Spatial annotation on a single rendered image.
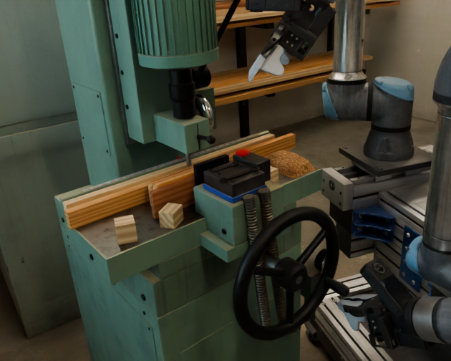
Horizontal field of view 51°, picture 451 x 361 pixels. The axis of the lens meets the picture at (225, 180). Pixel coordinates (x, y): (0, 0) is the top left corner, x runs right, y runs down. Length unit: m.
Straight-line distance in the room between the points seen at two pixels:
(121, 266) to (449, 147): 0.62
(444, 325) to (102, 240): 0.63
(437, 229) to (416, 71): 3.83
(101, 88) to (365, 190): 0.82
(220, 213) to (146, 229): 0.16
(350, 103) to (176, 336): 0.83
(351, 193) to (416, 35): 3.30
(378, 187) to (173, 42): 0.82
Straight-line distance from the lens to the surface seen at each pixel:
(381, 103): 1.48
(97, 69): 1.21
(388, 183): 1.54
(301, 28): 0.99
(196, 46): 1.00
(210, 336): 1.19
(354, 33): 1.47
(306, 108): 4.56
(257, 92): 3.51
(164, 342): 1.11
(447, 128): 0.84
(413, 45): 4.69
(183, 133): 1.07
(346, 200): 1.48
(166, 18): 0.99
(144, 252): 0.96
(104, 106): 1.22
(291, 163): 1.20
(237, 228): 0.95
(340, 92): 1.47
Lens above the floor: 1.39
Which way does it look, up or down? 24 degrees down
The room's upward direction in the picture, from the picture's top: 4 degrees counter-clockwise
